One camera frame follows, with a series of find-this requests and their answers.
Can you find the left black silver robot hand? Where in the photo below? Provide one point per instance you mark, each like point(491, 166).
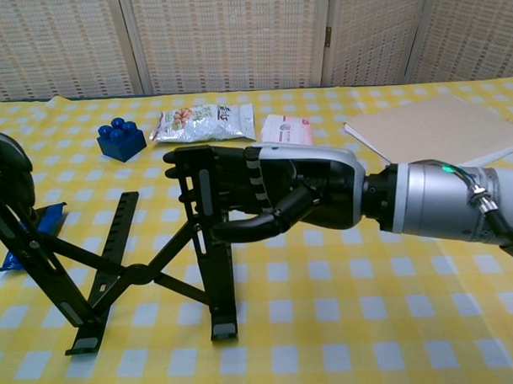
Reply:
point(11, 158)

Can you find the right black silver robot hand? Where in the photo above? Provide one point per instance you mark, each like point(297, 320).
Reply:
point(319, 190)

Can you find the black folding laptop stand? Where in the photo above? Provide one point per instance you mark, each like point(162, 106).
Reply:
point(135, 274)

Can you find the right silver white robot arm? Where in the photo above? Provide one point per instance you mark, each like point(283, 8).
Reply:
point(434, 202)

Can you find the pink white wet wipes pack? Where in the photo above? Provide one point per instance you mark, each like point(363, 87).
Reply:
point(288, 129)

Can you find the blue cookie packet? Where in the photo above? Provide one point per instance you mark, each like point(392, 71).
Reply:
point(51, 216)

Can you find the blue toy building block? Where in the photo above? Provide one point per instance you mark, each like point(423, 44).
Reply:
point(122, 146)

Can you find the yellow white checked tablecloth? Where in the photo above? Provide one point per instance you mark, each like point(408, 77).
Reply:
point(328, 303)

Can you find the white snack bag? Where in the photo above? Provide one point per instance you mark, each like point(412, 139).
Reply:
point(203, 126)

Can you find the tan cover paper pad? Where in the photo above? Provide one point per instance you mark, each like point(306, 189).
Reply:
point(439, 126)

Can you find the brass screen hinge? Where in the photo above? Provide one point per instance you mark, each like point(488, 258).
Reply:
point(328, 33)

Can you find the woven beige folding screen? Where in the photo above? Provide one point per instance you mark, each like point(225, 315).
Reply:
point(226, 41)

